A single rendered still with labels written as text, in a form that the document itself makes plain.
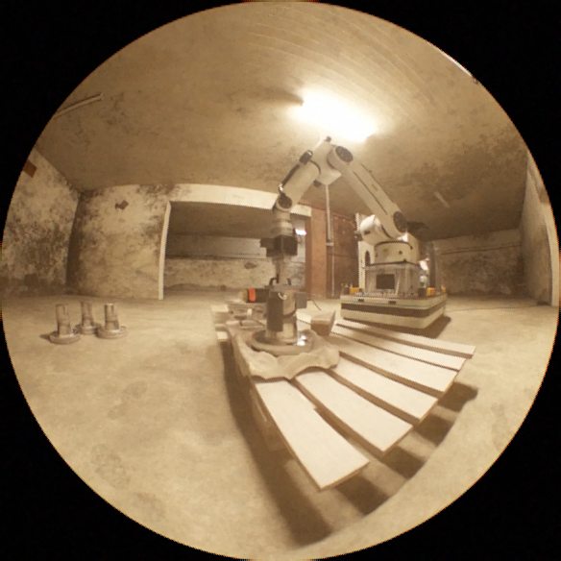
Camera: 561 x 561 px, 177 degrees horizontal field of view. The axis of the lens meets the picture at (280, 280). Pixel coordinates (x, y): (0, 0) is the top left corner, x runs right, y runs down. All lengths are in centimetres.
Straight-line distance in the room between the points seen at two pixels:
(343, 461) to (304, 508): 15
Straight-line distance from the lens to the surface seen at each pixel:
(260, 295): 114
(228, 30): 263
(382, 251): 184
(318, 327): 97
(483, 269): 1076
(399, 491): 49
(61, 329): 153
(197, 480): 48
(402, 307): 152
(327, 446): 35
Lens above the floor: 41
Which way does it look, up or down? 1 degrees up
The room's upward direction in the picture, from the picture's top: 1 degrees clockwise
